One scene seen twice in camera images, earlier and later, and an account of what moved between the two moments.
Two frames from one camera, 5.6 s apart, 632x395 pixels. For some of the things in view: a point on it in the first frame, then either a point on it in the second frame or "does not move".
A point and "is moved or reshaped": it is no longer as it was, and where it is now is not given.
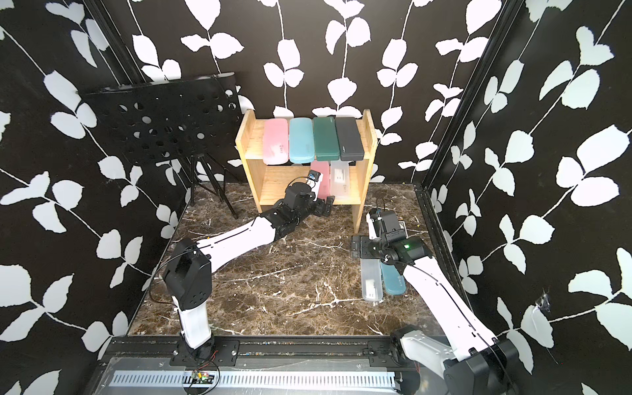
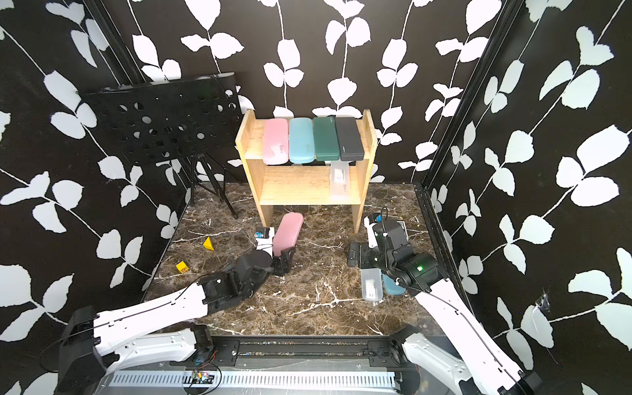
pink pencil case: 322,167 is moved or reshaped
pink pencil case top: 276,141 does not move
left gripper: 319,203 -> 282,262
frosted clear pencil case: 372,281 does not move
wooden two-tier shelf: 268,182 does not move
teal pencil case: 394,283 does not move
